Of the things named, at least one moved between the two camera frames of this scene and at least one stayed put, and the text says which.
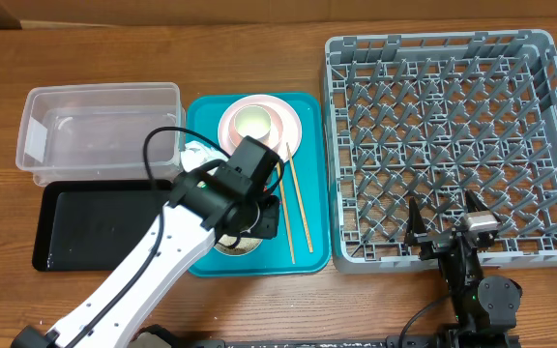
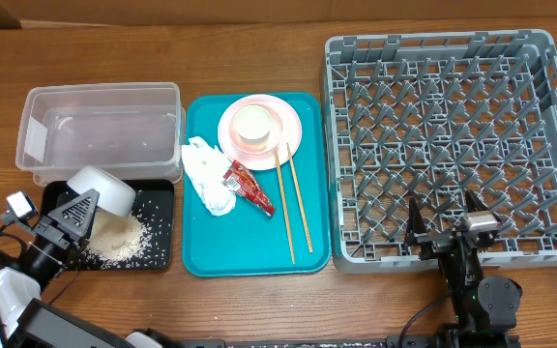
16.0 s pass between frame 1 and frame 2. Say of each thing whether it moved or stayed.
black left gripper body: moved
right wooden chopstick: stayed
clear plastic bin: stayed
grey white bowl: moved
